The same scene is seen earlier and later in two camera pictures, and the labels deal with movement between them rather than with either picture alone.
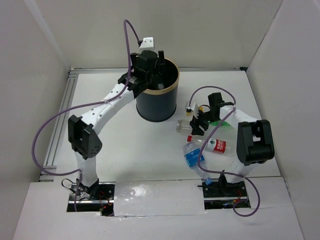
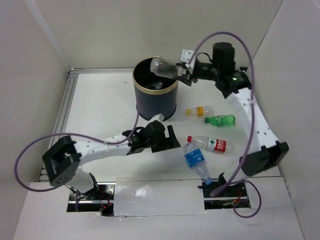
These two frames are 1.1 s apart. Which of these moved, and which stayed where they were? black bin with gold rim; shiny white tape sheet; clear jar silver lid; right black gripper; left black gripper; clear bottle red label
Moved: right black gripper; left black gripper; clear jar silver lid
Stayed: shiny white tape sheet; clear bottle red label; black bin with gold rim
